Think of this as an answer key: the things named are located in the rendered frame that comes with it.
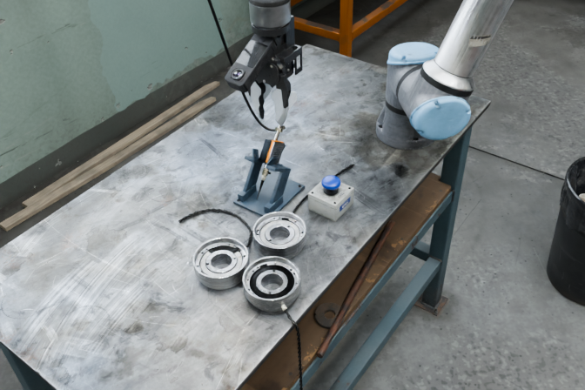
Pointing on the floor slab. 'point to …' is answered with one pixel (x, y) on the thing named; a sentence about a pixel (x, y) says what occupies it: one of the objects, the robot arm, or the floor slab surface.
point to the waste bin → (570, 238)
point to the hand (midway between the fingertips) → (269, 118)
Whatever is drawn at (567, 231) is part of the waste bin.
